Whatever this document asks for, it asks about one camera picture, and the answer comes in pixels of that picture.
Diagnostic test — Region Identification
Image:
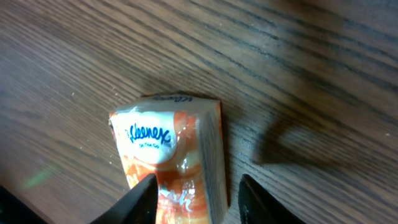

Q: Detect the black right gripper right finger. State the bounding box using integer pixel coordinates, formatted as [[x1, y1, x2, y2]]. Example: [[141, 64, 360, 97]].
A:
[[238, 174, 305, 224]]

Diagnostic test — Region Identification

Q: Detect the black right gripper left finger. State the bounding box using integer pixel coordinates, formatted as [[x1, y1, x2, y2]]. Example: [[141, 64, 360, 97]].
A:
[[91, 174, 158, 224]]

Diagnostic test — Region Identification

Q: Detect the orange tissue packet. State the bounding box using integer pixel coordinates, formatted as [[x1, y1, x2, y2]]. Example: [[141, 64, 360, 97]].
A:
[[109, 95, 228, 223]]

